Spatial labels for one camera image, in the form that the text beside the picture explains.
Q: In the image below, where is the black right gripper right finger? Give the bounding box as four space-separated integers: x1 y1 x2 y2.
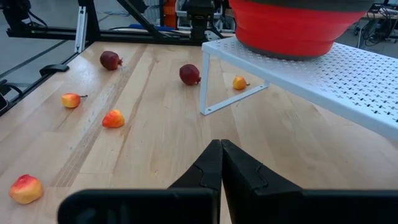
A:
222 139 398 224

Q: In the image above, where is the small red yellow peach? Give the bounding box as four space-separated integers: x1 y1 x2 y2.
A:
9 174 44 205
102 109 126 129

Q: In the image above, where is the shelving unit with orange bins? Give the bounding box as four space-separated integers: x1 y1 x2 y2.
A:
149 0 237 34

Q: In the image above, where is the white perforated metal shelf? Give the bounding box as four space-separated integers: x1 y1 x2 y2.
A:
198 37 398 142

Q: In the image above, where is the blue flat board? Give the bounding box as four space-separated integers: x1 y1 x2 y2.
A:
129 24 175 32

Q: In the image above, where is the silver metal bracket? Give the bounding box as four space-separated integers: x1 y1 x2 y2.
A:
74 6 88 54

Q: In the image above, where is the black table clamp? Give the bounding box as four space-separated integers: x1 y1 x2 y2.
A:
39 63 70 77

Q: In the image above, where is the small yellow orange pear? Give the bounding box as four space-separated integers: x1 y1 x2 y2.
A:
232 75 251 91
60 92 88 109

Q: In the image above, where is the red colander bowl grey rim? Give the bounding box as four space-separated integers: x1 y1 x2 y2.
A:
229 0 376 61

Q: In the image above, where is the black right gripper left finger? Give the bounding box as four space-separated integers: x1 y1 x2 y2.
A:
57 139 223 224

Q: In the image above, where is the dark red pomegranate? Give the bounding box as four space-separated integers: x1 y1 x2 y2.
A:
179 63 202 86
99 50 123 71

